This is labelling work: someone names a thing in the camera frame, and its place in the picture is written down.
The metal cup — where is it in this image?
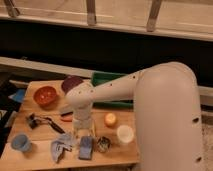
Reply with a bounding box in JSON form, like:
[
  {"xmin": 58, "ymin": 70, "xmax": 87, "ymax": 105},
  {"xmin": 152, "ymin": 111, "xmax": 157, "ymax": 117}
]
[{"xmin": 97, "ymin": 136, "xmax": 111, "ymax": 153}]

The orange bowl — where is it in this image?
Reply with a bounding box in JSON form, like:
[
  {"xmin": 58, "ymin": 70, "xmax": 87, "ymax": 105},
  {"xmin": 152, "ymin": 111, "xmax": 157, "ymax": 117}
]
[{"xmin": 33, "ymin": 86, "xmax": 57, "ymax": 107}]

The orange fruit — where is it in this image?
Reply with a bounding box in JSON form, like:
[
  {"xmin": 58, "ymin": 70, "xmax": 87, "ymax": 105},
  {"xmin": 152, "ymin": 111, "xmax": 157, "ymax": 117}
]
[{"xmin": 104, "ymin": 113, "xmax": 117, "ymax": 127}]

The purple bowl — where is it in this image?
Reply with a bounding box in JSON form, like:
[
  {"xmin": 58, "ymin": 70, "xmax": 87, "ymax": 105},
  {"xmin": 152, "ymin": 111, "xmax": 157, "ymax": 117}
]
[{"xmin": 61, "ymin": 75, "xmax": 83, "ymax": 93}]

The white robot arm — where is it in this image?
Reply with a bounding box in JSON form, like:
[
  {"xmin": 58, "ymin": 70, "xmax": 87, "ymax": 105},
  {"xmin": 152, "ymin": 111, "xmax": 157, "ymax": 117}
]
[{"xmin": 66, "ymin": 62, "xmax": 205, "ymax": 171}]

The black can opener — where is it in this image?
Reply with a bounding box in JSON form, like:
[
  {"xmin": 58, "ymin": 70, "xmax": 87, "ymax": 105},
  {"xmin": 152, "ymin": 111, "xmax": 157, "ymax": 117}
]
[{"xmin": 26, "ymin": 114, "xmax": 64, "ymax": 134}]

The blue object left of table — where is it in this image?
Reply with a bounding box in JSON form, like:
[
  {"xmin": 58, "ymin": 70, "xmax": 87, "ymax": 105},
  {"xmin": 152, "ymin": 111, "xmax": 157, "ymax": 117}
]
[{"xmin": 9, "ymin": 89, "xmax": 26, "ymax": 103}]

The orange carrot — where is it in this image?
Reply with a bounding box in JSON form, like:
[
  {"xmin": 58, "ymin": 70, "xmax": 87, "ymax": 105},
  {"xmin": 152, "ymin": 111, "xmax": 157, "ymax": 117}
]
[{"xmin": 60, "ymin": 114, "xmax": 73, "ymax": 122}]

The wooden table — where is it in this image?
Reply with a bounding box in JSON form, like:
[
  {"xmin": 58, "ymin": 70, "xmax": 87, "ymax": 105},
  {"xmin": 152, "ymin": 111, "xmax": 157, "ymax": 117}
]
[{"xmin": 0, "ymin": 80, "xmax": 139, "ymax": 171}]

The white plastic cup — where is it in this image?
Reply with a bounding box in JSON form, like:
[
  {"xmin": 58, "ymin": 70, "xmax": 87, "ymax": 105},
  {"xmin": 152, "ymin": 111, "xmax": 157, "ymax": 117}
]
[{"xmin": 116, "ymin": 125, "xmax": 134, "ymax": 145}]

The blue grey cloth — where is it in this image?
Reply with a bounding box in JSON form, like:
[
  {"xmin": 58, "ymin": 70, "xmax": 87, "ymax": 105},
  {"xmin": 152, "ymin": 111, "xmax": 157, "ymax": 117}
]
[{"xmin": 50, "ymin": 133, "xmax": 77, "ymax": 163}]

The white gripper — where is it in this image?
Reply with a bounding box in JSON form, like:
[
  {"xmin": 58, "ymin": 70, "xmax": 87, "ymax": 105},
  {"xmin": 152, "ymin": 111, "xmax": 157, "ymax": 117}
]
[{"xmin": 72, "ymin": 109, "xmax": 95, "ymax": 139}]

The blue sponge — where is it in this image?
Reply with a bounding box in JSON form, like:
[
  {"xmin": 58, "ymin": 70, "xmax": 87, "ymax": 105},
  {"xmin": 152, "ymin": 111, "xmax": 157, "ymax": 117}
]
[{"xmin": 78, "ymin": 136, "xmax": 93, "ymax": 160}]

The green plastic tray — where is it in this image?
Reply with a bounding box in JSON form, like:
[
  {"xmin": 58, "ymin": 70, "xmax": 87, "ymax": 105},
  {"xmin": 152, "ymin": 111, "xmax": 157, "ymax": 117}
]
[{"xmin": 91, "ymin": 72, "xmax": 133, "ymax": 108}]

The blue plastic cup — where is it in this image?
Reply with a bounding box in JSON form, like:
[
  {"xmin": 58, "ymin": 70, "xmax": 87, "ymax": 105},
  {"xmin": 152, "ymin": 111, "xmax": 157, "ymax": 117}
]
[{"xmin": 11, "ymin": 134, "xmax": 32, "ymax": 152}]

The yellow banana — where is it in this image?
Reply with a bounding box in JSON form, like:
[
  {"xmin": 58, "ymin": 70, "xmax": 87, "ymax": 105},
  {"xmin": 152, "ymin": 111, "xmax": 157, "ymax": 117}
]
[{"xmin": 91, "ymin": 121, "xmax": 96, "ymax": 137}]

